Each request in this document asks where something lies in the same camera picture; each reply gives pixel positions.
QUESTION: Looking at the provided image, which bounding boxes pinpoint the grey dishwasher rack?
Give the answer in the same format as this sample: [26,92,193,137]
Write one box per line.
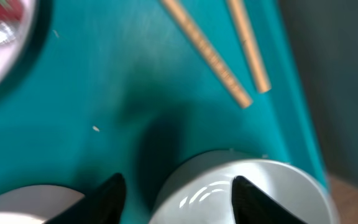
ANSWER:
[279,0,358,187]

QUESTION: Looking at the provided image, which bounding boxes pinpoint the teal serving tray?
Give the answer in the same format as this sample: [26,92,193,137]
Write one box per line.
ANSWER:
[0,1,325,223]

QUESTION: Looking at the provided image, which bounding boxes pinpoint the grey bowl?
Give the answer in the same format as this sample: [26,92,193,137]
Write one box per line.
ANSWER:
[150,150,340,224]

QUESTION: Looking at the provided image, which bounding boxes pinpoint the wooden chopstick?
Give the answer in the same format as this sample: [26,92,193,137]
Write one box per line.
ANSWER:
[226,0,272,93]
[161,0,253,108]

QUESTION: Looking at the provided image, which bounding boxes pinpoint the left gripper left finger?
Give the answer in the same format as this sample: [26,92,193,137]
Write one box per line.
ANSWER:
[45,173,127,224]

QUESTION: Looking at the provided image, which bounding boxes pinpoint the small pink plate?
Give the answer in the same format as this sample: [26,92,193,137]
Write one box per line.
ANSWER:
[0,185,84,224]

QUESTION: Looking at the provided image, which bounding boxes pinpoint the red snack wrapper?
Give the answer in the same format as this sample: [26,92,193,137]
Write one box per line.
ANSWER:
[0,0,24,21]

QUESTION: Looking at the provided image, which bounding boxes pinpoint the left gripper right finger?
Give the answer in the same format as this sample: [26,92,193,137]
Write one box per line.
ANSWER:
[231,175,306,224]

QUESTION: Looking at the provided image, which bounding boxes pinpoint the large white plate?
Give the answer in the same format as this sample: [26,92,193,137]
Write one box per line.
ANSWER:
[0,0,40,83]

